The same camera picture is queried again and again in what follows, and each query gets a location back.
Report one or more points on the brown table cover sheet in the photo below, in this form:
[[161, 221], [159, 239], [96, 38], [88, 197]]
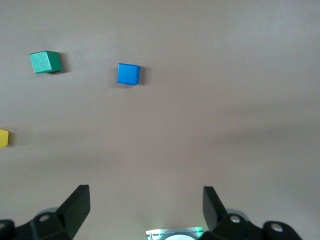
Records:
[[200, 112]]

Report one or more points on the blue wooden block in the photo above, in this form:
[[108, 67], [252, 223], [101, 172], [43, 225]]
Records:
[[128, 74]]

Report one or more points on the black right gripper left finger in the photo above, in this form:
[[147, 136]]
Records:
[[67, 220]]

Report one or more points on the green wooden block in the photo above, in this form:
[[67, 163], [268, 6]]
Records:
[[42, 62]]

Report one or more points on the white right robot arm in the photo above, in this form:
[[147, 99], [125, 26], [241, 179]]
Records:
[[178, 238]]

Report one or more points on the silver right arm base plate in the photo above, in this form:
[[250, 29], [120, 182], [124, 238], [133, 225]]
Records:
[[156, 235]]

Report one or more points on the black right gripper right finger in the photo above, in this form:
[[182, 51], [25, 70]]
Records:
[[220, 225]]

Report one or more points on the yellow wooden block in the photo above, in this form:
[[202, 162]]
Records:
[[3, 138]]

